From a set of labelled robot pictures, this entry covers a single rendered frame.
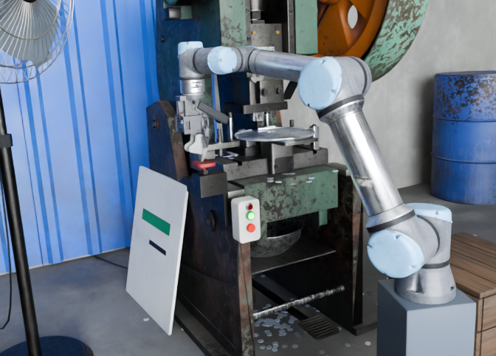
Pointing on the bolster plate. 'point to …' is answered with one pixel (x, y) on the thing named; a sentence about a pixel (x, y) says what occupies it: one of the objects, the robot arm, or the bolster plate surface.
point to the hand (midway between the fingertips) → (203, 157)
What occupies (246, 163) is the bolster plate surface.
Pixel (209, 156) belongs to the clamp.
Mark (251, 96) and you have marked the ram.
